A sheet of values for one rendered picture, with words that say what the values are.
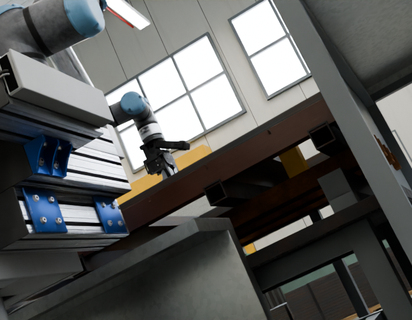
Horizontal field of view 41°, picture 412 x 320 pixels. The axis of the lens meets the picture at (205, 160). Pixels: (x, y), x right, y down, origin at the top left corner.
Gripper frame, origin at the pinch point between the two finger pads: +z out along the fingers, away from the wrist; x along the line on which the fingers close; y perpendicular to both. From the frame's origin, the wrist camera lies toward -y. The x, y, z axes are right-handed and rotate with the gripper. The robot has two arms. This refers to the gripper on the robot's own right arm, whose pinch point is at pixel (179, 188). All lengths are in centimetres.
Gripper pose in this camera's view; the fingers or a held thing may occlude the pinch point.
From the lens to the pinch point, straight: 186.3
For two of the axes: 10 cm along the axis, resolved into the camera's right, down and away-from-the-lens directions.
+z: 3.9, 8.8, -2.7
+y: -8.2, 4.6, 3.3
